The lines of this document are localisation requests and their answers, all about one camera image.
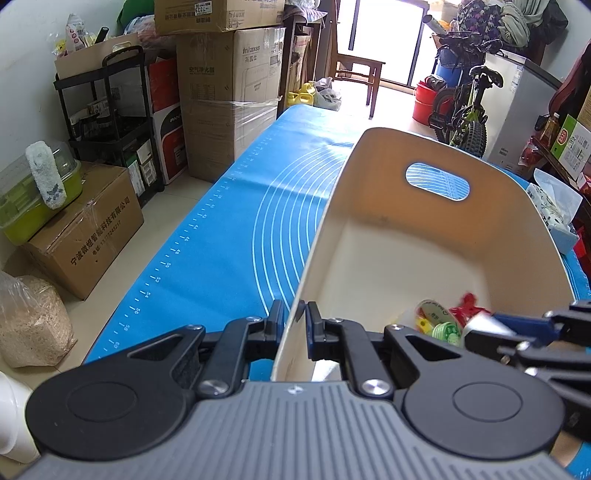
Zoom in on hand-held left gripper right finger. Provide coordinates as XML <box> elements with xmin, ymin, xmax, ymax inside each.
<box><xmin>304</xmin><ymin>300</ymin><xmax>465</xmax><ymax>398</ymax></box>

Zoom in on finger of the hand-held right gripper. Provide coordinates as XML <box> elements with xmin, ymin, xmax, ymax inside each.
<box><xmin>492</xmin><ymin>299</ymin><xmax>591</xmax><ymax>347</ymax></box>
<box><xmin>463</xmin><ymin>330</ymin><xmax>591</xmax><ymax>385</ymax></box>

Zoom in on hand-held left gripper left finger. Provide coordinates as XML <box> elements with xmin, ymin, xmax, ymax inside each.
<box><xmin>124</xmin><ymin>299</ymin><xmax>286</xmax><ymax>398</ymax></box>

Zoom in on beige plastic storage bin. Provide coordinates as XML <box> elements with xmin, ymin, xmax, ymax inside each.
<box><xmin>270</xmin><ymin>127</ymin><xmax>575</xmax><ymax>384</ymax></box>

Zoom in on red plastic piece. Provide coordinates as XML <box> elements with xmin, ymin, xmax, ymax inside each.
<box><xmin>449</xmin><ymin>292</ymin><xmax>491</xmax><ymax>326</ymax></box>

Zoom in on green round object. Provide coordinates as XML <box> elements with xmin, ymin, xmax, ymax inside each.
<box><xmin>431</xmin><ymin>323</ymin><xmax>463</xmax><ymax>348</ymax></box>

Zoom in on white disc with green rim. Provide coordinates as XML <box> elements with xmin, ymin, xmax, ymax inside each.
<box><xmin>416</xmin><ymin>299</ymin><xmax>455</xmax><ymax>325</ymax></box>

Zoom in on blue silicone mat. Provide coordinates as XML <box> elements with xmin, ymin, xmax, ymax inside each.
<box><xmin>85</xmin><ymin>104</ymin><xmax>591</xmax><ymax>478</ymax></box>

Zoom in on tissue pack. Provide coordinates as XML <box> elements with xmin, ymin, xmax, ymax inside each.
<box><xmin>526</xmin><ymin>168</ymin><xmax>583</xmax><ymax>254</ymax></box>

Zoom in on green and white carton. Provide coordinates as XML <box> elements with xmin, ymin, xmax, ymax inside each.
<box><xmin>549</xmin><ymin>114</ymin><xmax>591</xmax><ymax>174</ymax></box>

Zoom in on sauce bottle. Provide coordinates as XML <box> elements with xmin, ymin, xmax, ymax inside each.
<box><xmin>538</xmin><ymin>113</ymin><xmax>561</xmax><ymax>148</ymax></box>

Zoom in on wrapped cardboard box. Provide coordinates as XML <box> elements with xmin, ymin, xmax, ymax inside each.
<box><xmin>182</xmin><ymin>97</ymin><xmax>283</xmax><ymax>184</ymax></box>

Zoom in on printed cardboard box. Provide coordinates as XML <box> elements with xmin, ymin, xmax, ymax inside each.
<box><xmin>21</xmin><ymin>161</ymin><xmax>145</xmax><ymax>301</ymax></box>

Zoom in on white chest freezer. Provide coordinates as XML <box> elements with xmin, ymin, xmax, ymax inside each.
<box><xmin>485</xmin><ymin>50</ymin><xmax>564</xmax><ymax>178</ymax></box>

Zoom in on white and red appliance box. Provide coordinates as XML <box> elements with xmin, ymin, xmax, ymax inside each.
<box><xmin>152</xmin><ymin>104</ymin><xmax>188</xmax><ymax>185</ymax></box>

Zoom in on green bicycle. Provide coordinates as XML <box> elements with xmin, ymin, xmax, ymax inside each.
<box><xmin>427</xmin><ymin>30</ymin><xmax>505</xmax><ymax>160</ymax></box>

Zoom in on yellow bottles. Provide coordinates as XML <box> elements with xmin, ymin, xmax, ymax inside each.
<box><xmin>287</xmin><ymin>82</ymin><xmax>320</xmax><ymax>108</ymax></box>

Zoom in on white plastic bag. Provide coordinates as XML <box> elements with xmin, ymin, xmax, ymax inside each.
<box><xmin>314</xmin><ymin>78</ymin><xmax>344</xmax><ymax>112</ymax></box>

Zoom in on red bucket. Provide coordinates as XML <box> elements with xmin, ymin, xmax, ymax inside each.
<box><xmin>412</xmin><ymin>80</ymin><xmax>445</xmax><ymax>124</ymax></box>

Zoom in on bag of grain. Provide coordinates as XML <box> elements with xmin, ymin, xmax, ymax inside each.
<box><xmin>0</xmin><ymin>272</ymin><xmax>77</xmax><ymax>369</ymax></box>

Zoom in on black shelf cart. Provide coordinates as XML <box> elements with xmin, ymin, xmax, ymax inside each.
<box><xmin>53</xmin><ymin>45</ymin><xmax>166</xmax><ymax>207</ymax></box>

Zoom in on wooden chair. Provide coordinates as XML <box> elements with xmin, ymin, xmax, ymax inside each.
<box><xmin>333</xmin><ymin>44</ymin><xmax>386</xmax><ymax>120</ymax></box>

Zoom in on blue barrel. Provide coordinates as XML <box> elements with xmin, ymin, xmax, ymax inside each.
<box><xmin>436</xmin><ymin>46</ymin><xmax>463</xmax><ymax>85</ymax></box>

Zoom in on large white-faced cardboard box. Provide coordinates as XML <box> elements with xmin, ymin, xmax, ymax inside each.
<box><xmin>177</xmin><ymin>27</ymin><xmax>287</xmax><ymax>106</ymax></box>

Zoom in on white plastic object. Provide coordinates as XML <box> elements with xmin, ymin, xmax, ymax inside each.
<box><xmin>0</xmin><ymin>371</ymin><xmax>41</xmax><ymax>464</ymax></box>

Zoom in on wooden shelf unit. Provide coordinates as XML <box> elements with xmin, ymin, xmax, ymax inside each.
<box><xmin>277</xmin><ymin>9</ymin><xmax>338</xmax><ymax>116</ymax></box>

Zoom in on green container with clear lid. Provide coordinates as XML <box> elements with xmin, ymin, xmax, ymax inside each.
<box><xmin>0</xmin><ymin>141</ymin><xmax>85</xmax><ymax>245</ymax></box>

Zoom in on paint roller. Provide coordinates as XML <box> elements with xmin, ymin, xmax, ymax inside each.
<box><xmin>25</xmin><ymin>141</ymin><xmax>66</xmax><ymax>210</ymax></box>

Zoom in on pile of clothes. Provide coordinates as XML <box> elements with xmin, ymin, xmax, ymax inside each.
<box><xmin>455</xmin><ymin>0</ymin><xmax>568</xmax><ymax>48</ymax></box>

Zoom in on brown cardboard box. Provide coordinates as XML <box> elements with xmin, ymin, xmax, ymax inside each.
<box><xmin>154</xmin><ymin>0</ymin><xmax>286</xmax><ymax>36</ymax></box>

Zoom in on open cardboard box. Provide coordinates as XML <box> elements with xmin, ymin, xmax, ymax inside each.
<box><xmin>54</xmin><ymin>32</ymin><xmax>142</xmax><ymax>80</ymax></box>

